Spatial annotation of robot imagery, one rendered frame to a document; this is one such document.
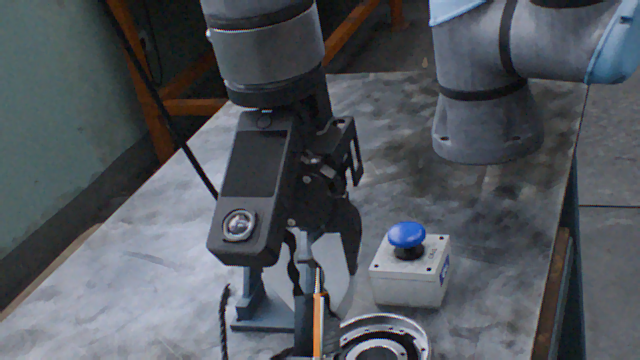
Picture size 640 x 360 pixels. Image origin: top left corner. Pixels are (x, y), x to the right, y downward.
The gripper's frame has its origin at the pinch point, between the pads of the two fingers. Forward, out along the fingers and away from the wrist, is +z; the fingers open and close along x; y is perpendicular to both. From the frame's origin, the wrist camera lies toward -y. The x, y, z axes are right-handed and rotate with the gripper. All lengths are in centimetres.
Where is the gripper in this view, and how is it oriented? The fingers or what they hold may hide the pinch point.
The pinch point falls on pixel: (317, 310)
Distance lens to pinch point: 66.7
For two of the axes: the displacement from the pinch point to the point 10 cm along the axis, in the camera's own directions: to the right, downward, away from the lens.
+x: -9.4, 0.1, 3.4
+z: 1.8, 8.6, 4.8
